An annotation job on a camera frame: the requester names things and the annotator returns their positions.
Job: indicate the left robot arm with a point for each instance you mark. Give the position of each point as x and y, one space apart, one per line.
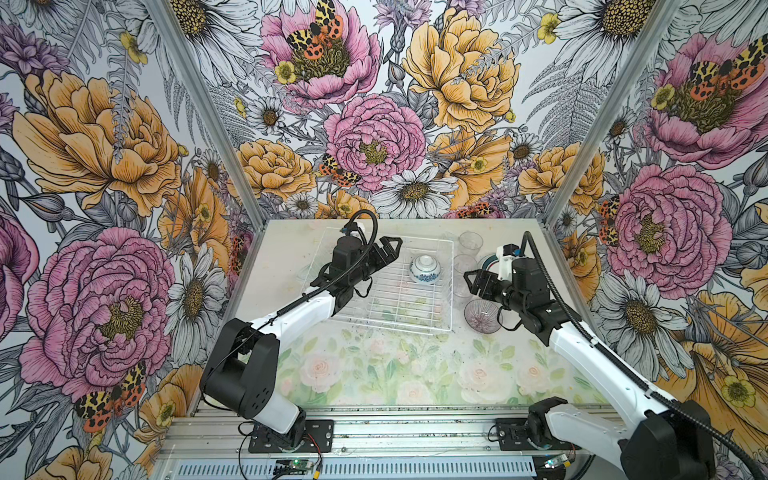
241 371

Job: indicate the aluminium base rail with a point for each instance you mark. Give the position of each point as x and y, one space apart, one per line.
407 442

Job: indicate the white blue floral bowl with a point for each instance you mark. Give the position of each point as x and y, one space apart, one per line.
425 269

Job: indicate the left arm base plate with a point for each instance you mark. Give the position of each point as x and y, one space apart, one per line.
309 436

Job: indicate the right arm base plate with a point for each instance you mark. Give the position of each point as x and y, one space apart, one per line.
513 434

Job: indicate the white wire dish rack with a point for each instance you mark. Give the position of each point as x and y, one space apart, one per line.
397 302

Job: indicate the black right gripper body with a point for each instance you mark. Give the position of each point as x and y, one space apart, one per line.
510 298

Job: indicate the green circuit board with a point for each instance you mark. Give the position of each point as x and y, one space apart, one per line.
287 467

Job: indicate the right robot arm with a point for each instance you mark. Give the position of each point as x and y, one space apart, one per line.
657 436

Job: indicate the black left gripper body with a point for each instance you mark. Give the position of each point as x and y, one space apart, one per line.
378 260

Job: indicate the plate green red band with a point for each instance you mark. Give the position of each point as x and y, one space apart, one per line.
490 262

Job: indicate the striped brown white bowl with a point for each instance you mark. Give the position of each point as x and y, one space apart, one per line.
481 316

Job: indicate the clear glass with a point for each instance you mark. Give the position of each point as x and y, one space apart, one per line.
463 263
461 292
470 243

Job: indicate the left aluminium corner post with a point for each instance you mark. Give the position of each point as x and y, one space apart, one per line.
185 65

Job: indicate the right aluminium corner post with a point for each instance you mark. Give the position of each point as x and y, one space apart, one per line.
646 46

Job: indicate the aluminium corner post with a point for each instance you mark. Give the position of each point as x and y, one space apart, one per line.
185 65
646 46

